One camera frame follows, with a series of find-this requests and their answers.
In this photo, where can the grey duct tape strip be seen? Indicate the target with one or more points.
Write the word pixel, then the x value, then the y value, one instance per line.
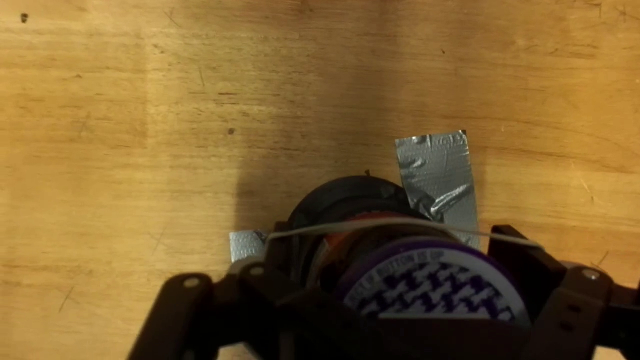
pixel 435 201

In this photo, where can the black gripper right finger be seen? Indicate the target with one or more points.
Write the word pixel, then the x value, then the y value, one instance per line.
pixel 574 308

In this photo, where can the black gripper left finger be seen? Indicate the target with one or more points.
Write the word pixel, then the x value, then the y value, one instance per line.
pixel 194 316

